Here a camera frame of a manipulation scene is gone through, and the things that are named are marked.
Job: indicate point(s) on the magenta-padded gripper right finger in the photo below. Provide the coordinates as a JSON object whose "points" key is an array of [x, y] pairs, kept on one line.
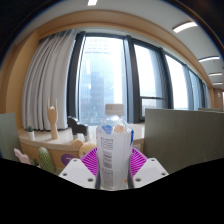
{"points": [[138, 163]]}

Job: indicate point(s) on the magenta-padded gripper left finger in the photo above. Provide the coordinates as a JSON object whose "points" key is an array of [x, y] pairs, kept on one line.
{"points": [[87, 165]]}

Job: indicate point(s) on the clear plastic water bottle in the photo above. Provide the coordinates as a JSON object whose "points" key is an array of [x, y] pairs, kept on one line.
{"points": [[113, 150]]}

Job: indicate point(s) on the black horse figurine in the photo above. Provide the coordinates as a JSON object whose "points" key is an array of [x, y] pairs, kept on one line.
{"points": [[78, 128]]}

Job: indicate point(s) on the tall green cactus ornament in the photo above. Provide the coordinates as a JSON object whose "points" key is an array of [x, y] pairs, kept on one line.
{"points": [[46, 160]]}

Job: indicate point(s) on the green desk partition panel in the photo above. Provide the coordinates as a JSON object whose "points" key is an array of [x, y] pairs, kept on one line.
{"points": [[8, 136], [183, 136]]}

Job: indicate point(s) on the wooden hand model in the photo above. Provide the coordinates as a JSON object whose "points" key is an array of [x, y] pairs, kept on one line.
{"points": [[53, 120]]}

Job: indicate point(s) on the grey window curtain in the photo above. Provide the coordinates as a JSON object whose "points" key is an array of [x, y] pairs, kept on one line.
{"points": [[46, 83]]}

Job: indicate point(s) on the ceiling light strips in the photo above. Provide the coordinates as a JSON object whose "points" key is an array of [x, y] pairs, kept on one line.
{"points": [[185, 26]]}

